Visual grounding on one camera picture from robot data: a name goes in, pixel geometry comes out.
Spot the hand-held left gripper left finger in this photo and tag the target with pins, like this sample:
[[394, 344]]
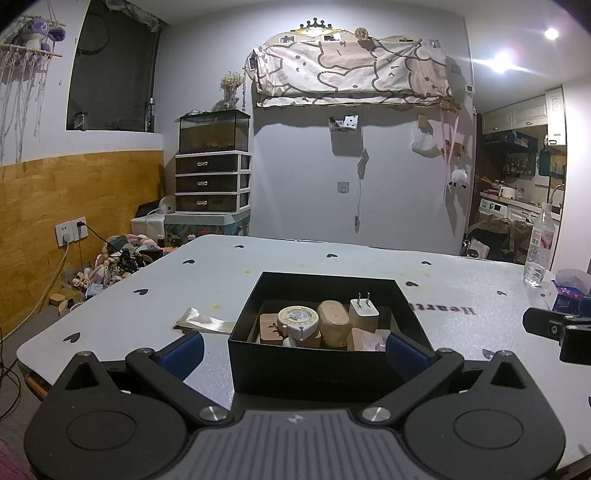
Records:
[[184, 354]]

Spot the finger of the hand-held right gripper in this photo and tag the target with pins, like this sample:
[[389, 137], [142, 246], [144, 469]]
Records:
[[542, 323]]

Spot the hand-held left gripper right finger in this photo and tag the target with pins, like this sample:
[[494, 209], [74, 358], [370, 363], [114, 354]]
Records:
[[406, 356]]

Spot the large white plug charger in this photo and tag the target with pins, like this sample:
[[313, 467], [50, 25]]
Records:
[[364, 314]]

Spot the beige oval case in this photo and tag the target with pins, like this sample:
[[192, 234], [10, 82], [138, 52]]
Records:
[[333, 323]]

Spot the black cardboard box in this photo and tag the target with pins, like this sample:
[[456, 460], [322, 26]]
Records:
[[318, 374]]

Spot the round yellow-rimmed tape measure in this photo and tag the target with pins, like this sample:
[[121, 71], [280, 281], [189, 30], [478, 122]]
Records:
[[298, 321]]

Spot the clear plastic wrapper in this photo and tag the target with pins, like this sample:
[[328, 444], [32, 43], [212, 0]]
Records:
[[203, 321]]

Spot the purple floral tissue box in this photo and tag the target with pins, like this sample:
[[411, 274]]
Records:
[[570, 293]]

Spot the clear plastic water bottle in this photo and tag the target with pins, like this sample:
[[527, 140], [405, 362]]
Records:
[[539, 249]]

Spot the chair with brown cloth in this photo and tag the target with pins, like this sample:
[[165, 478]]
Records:
[[503, 235]]

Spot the pile of plush toys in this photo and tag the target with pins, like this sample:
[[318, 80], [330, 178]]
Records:
[[120, 258]]

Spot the white washing machine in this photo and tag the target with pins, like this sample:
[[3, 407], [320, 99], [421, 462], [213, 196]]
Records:
[[493, 210]]

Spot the white rice cooker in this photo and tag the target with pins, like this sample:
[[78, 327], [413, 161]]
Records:
[[508, 193]]

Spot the wooden blocks on floor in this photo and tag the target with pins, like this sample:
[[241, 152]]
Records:
[[59, 304]]

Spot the white appliance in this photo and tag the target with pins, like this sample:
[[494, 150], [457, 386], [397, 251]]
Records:
[[147, 221]]

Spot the white plush sheep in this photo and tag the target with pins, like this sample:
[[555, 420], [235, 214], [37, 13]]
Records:
[[458, 177]]

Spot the white three-drawer unit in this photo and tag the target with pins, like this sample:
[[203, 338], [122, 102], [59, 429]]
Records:
[[212, 182]]

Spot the pink garment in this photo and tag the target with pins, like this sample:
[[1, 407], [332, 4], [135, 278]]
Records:
[[11, 464]]

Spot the white hanging face mask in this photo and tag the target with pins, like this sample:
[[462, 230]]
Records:
[[425, 144]]

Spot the glass fish tank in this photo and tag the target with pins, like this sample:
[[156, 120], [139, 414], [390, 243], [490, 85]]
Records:
[[214, 131]]

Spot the small jar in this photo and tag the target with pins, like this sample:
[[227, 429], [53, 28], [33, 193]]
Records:
[[81, 121]]

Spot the round ceiling light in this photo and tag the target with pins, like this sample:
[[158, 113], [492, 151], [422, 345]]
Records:
[[503, 60]]

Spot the vase of dried flowers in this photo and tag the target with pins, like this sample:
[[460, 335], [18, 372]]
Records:
[[231, 87]]

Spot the printed cartoon cloth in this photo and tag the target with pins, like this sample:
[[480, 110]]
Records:
[[351, 69]]

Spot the dark window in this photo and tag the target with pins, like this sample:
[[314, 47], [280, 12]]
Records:
[[111, 69]]

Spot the gold crown ornament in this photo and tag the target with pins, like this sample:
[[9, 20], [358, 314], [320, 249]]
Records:
[[319, 26]]

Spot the purple plush toy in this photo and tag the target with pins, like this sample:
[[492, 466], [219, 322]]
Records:
[[39, 30]]

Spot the white wall outlet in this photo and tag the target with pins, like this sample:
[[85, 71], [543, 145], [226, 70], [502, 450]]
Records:
[[69, 230]]

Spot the square wall hook plate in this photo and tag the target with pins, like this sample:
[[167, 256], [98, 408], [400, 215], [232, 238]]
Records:
[[343, 187]]

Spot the white kitchen wall cabinets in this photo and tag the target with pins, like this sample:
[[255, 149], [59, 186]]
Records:
[[517, 115]]

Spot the small wall holder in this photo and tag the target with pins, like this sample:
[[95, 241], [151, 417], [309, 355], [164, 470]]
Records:
[[344, 123]]

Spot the macrame wall hanging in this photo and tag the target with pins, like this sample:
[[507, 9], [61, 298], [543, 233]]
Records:
[[23, 83]]

